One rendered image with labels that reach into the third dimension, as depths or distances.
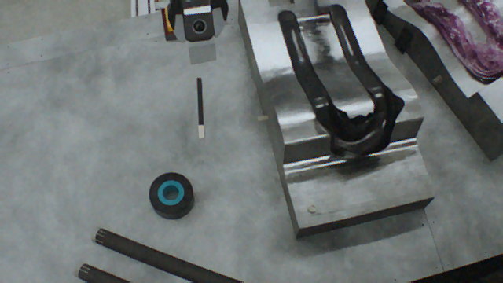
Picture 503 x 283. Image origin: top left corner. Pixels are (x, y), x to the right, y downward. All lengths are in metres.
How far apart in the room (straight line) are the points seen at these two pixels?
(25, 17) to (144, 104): 1.45
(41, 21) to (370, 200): 1.80
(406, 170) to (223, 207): 0.34
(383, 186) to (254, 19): 0.42
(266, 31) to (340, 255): 0.45
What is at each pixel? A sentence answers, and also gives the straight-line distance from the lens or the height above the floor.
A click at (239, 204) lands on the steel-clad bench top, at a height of 0.80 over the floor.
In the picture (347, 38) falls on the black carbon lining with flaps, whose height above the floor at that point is 0.88.
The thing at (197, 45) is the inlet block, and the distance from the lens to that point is 0.94.
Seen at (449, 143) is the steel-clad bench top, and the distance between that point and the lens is 1.10.
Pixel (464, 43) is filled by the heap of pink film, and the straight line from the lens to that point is 1.11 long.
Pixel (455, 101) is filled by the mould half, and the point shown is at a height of 0.83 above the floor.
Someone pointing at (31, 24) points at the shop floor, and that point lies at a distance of 2.40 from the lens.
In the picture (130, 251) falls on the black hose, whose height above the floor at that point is 0.85.
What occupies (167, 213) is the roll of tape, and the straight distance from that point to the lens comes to 0.93.
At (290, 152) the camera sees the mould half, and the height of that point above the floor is 0.90.
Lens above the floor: 1.71
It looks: 64 degrees down
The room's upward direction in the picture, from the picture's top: 3 degrees clockwise
